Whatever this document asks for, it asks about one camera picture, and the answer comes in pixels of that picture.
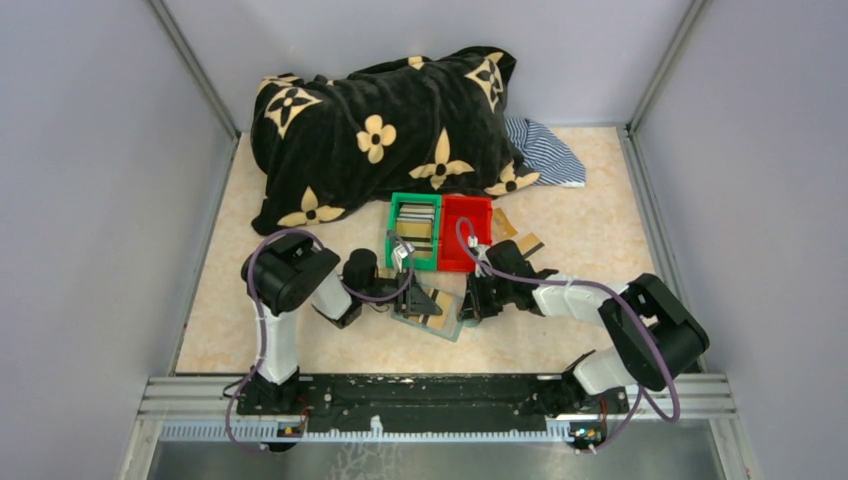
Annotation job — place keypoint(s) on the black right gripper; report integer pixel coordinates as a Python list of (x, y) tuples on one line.
[(475, 309)]

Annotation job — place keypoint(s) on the green plastic bin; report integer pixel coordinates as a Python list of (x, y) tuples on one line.
[(421, 264)]

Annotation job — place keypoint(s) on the blue white striped cloth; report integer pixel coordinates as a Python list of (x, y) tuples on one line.
[(546, 153)]

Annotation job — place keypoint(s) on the gold card in holder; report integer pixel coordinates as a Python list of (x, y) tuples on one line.
[(444, 301)]

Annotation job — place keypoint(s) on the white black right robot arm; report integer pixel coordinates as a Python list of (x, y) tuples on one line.
[(655, 338)]

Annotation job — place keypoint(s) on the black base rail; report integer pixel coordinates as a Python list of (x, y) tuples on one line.
[(427, 404)]

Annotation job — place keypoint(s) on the mint green card holder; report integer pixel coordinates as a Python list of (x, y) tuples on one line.
[(446, 325)]

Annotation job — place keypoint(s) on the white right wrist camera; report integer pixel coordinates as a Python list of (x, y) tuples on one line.
[(478, 254)]

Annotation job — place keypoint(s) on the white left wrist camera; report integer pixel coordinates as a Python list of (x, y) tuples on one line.
[(401, 255)]

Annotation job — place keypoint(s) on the gold card with stripe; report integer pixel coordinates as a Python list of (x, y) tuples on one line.
[(529, 244)]

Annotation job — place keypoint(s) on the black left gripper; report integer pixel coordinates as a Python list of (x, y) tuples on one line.
[(414, 300)]

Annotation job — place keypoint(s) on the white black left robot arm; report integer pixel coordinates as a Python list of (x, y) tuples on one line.
[(292, 268)]

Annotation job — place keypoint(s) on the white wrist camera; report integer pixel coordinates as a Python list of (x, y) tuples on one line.
[(401, 255), (478, 254)]

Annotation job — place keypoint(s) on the black floral blanket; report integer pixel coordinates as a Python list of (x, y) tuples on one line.
[(414, 125)]

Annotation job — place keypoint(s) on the gold patterned card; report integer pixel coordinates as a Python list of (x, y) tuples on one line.
[(501, 228)]

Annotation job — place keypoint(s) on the stack of cards in bin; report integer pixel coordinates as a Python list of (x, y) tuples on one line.
[(415, 224)]

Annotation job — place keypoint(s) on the red plastic bin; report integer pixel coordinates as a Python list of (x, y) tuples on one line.
[(462, 216)]

